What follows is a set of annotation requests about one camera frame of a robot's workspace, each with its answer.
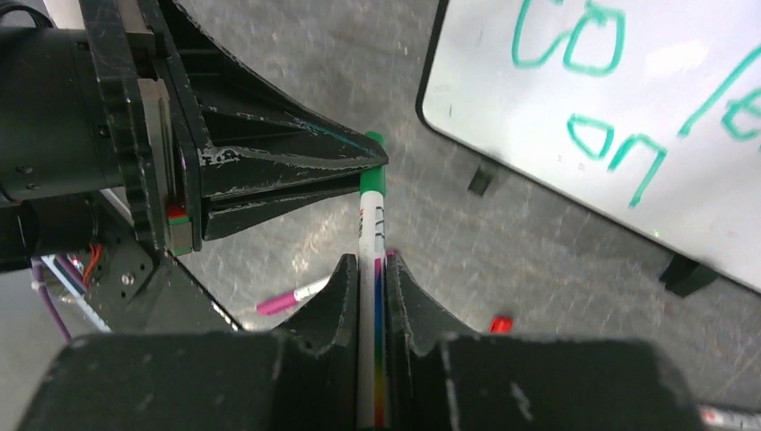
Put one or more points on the green marker cap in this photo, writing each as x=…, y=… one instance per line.
x=374, y=179

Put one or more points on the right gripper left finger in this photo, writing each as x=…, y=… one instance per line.
x=316, y=383

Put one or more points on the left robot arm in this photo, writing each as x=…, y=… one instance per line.
x=56, y=151

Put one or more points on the purple cap marker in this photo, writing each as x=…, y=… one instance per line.
x=291, y=299

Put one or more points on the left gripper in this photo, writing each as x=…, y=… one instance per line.
x=160, y=77

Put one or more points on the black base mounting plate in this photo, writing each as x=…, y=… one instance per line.
x=138, y=289

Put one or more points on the white whiteboard black frame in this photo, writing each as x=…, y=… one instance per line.
x=647, y=112

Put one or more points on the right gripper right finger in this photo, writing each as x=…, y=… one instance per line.
x=415, y=323

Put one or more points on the red cap marker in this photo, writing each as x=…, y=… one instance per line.
x=501, y=324

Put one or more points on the metal whiteboard stand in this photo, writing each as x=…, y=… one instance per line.
x=599, y=236

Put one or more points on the green marker without cap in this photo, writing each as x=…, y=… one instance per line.
x=371, y=392

